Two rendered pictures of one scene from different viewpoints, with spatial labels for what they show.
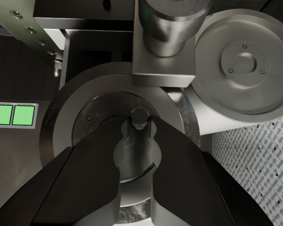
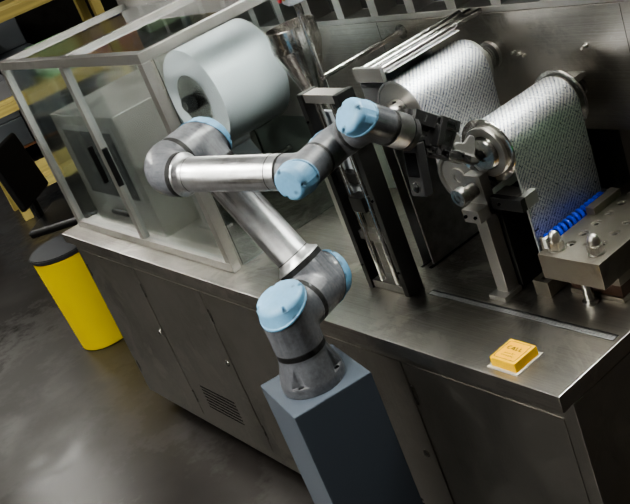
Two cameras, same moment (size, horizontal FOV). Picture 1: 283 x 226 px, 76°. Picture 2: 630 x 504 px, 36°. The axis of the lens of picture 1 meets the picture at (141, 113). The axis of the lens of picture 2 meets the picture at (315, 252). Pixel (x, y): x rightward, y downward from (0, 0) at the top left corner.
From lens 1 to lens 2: 2.02 m
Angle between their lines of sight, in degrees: 59
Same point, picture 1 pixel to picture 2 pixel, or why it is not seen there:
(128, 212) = (475, 123)
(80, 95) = (501, 168)
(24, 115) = not seen: outside the picture
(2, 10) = not seen: outside the picture
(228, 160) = (475, 104)
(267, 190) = (444, 111)
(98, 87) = (497, 171)
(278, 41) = (450, 186)
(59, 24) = (515, 198)
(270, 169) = not seen: hidden behind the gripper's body
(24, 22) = not seen: outside the picture
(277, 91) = (445, 166)
